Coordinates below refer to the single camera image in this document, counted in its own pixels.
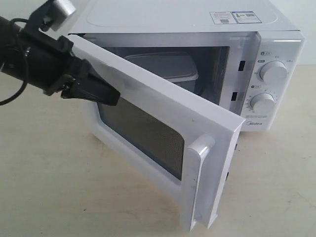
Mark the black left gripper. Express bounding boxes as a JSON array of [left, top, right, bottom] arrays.
[[18, 32, 120, 106]]

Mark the white lidded plastic container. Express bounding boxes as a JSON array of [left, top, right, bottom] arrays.
[[125, 52, 198, 82]]

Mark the white microwave door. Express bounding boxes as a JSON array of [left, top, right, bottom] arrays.
[[69, 35, 244, 230]]

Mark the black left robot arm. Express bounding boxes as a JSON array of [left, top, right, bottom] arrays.
[[0, 18, 120, 106]]

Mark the white microwave oven body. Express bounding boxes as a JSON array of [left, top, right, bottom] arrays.
[[68, 0, 305, 131]]

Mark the glass turntable plate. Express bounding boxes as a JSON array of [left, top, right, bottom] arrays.
[[196, 85, 205, 96]]

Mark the warning label sticker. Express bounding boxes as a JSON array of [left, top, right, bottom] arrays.
[[210, 11, 262, 24]]

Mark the lower white control knob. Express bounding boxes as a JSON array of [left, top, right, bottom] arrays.
[[250, 93, 275, 114]]

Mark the white control knob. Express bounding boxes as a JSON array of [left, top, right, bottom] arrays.
[[250, 93, 275, 114], [259, 61, 288, 83]]

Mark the upper white control knob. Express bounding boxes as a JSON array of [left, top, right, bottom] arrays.
[[259, 61, 288, 83]]

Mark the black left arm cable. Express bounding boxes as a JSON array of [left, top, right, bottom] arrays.
[[0, 18, 29, 107]]

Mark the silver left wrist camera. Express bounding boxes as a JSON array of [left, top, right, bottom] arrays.
[[27, 0, 77, 33]]

